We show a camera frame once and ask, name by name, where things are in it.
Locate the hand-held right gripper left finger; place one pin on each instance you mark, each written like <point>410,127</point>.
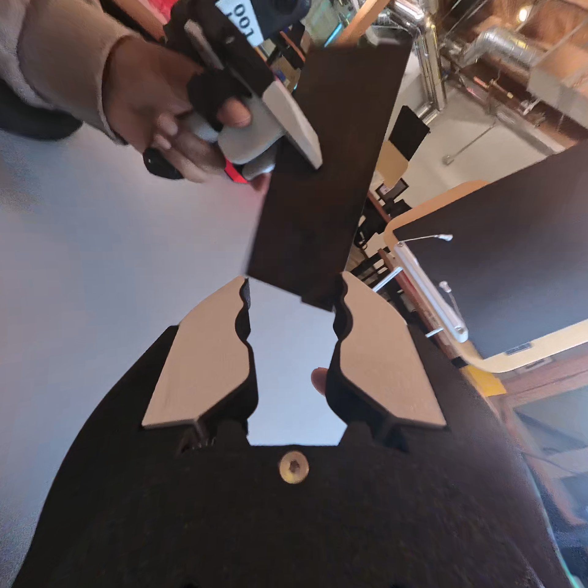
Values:
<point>202,367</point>

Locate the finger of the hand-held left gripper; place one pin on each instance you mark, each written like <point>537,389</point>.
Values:
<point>294,119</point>

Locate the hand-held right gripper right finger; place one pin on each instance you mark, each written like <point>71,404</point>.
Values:
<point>386,367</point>

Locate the black plate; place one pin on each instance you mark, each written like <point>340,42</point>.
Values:
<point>330,160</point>

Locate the person's left forearm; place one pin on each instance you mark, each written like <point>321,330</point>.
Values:
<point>55,55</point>

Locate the person's right hand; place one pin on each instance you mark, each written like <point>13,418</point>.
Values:
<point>320,381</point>

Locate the person's left hand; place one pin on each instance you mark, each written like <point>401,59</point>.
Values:
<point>142,92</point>

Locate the white metal rod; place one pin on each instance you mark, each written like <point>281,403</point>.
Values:
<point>434,331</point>
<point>388,280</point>

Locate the beige chair with black cover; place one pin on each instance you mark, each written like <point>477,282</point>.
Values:
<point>406,133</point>

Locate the black board with wooden rim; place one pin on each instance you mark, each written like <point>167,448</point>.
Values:
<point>505,257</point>

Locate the white metal bracket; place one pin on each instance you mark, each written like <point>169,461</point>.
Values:
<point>432,294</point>

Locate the silver ventilation duct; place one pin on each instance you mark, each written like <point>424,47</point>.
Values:
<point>505,43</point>
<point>427,59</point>

